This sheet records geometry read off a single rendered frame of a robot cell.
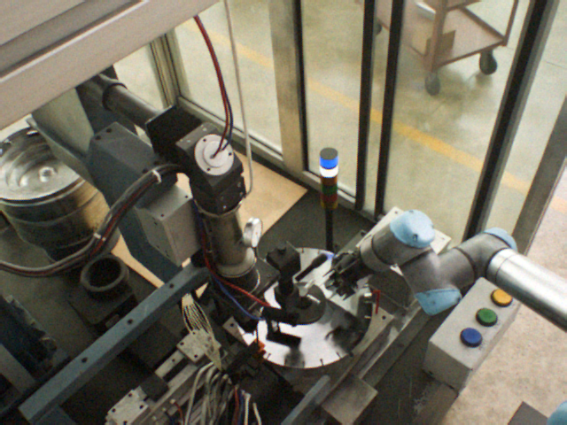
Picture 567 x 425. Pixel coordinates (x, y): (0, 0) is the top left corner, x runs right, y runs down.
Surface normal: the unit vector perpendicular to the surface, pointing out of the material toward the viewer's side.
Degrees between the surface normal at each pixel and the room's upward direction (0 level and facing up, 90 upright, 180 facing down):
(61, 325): 0
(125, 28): 90
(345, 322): 0
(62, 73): 90
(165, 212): 0
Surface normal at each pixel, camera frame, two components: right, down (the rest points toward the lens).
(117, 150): -0.07, -0.64
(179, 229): 0.74, 0.48
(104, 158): -0.61, 0.18
